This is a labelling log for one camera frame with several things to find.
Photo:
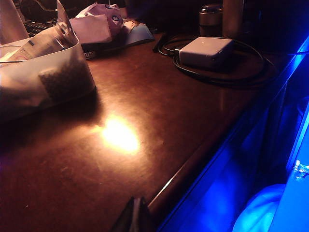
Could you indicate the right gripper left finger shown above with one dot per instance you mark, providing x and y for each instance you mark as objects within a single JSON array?
[{"x": 126, "y": 220}]

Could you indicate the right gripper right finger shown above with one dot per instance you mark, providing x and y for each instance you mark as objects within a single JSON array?
[{"x": 142, "y": 220}]

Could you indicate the translucent plastic storage box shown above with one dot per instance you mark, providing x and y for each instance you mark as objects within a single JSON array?
[{"x": 24, "y": 84}]

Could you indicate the dark textured block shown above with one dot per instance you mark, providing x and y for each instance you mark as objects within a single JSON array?
[{"x": 67, "y": 79}]

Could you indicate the white power adapter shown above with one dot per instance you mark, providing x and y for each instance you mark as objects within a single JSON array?
[{"x": 205, "y": 50}]

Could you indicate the blue notebook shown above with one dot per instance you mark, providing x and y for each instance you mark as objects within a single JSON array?
[{"x": 142, "y": 33}]

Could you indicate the crumpled purple printed bag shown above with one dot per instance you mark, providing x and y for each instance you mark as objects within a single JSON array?
[{"x": 96, "y": 26}]

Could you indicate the small metal cup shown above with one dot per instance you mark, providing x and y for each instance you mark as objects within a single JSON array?
[{"x": 210, "y": 21}]

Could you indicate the black keyboard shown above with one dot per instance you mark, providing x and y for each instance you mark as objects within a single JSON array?
[{"x": 38, "y": 27}]

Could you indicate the crumpled white paper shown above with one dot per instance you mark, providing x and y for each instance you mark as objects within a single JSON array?
[{"x": 62, "y": 17}]

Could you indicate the tall brown thermos flask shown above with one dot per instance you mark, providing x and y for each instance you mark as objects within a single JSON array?
[{"x": 233, "y": 19}]

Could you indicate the white insulated steel bottle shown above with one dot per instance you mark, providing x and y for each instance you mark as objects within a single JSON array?
[{"x": 12, "y": 21}]

